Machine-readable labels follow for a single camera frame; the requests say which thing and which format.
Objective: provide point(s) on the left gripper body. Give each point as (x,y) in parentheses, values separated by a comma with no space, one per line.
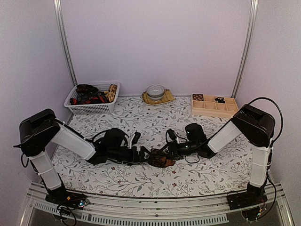
(127,157)

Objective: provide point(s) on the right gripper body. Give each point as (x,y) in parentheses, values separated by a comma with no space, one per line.
(181,152)

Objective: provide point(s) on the brown green patterned tie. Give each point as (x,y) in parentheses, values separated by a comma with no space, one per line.
(159,159)

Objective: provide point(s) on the wooden compartment box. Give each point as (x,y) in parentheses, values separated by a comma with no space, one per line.
(209,107)

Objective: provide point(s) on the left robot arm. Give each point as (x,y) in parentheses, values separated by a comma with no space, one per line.
(43,128)

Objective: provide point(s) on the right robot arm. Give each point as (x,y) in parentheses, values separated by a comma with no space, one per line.
(257,127)

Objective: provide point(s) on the yellow woven mat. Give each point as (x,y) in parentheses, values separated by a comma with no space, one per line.
(165,98)

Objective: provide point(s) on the floral tablecloth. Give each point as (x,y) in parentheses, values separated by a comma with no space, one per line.
(227,171)

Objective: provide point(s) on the rolled dark patterned tie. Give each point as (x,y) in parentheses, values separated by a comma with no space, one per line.
(198,97)

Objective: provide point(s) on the yellow spotted tie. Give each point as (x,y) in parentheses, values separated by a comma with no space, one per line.
(111,92)

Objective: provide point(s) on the white plastic basket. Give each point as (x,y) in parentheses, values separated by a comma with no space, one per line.
(93,108)

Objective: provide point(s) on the rolled black tie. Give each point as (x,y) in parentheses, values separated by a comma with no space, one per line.
(219,100)

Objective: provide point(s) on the dark red patterned tie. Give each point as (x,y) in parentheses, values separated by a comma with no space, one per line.
(88,94)

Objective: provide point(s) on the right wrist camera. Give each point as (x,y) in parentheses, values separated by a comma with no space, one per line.
(173,136)

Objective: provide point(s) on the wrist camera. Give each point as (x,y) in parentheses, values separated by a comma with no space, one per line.
(134,139)
(173,136)

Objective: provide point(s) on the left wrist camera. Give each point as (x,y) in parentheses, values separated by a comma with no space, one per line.
(134,139)

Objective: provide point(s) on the front metal rail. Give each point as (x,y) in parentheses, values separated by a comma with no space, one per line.
(208,210)

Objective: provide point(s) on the left metal frame post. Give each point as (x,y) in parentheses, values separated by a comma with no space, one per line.
(63,37)

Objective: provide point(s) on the metal frame post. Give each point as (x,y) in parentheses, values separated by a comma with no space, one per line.
(248,40)
(63,37)

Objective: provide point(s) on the right metal frame post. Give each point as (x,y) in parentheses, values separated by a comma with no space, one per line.
(248,40)

